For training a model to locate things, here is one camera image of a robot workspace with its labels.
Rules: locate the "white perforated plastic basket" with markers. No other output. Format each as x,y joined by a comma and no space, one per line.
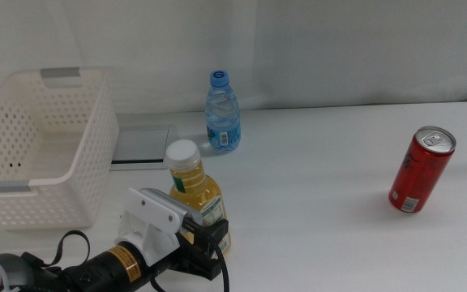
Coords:
91,162

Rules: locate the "yellow tea bottle white cap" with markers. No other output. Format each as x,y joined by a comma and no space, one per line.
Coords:
195,182

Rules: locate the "white cloth backdrop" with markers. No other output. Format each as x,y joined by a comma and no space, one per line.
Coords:
339,48

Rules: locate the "clear water bottle blue cap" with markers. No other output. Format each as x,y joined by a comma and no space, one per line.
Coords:
222,117

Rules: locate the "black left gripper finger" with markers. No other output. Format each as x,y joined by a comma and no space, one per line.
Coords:
216,235

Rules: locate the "red drink can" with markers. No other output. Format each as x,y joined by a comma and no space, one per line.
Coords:
420,174

